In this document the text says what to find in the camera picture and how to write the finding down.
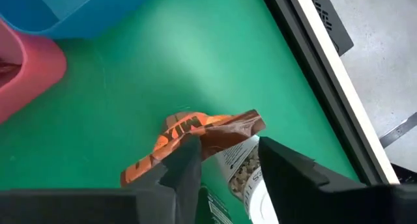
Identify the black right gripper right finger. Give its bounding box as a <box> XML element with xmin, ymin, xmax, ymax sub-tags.
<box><xmin>258</xmin><ymin>136</ymin><xmax>417</xmax><ymax>224</ymax></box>

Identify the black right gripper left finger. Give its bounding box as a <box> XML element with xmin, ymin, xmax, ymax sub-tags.
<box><xmin>0</xmin><ymin>135</ymin><xmax>203</xmax><ymax>224</ymax></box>

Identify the white-lid spice jar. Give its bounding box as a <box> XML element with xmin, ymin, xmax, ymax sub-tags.
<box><xmin>214</xmin><ymin>135</ymin><xmax>280</xmax><ymax>224</ymax></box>

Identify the dark snack bag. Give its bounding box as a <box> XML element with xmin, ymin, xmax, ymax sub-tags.
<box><xmin>119</xmin><ymin>109</ymin><xmax>266</xmax><ymax>188</ymax></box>

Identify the black perforated panel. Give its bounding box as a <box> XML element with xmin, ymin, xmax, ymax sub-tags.
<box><xmin>306</xmin><ymin>0</ymin><xmax>355</xmax><ymax>57</ymax></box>

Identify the pink plastic bin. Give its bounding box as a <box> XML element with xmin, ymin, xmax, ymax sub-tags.
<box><xmin>0</xmin><ymin>18</ymin><xmax>68</xmax><ymax>124</ymax></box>

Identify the blue plastic bin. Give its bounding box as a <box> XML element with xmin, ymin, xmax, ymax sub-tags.
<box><xmin>0</xmin><ymin>0</ymin><xmax>160</xmax><ymax>39</ymax></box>

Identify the black aluminium table frame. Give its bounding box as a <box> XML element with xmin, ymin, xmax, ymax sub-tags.
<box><xmin>259</xmin><ymin>0</ymin><xmax>384</xmax><ymax>186</ymax></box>

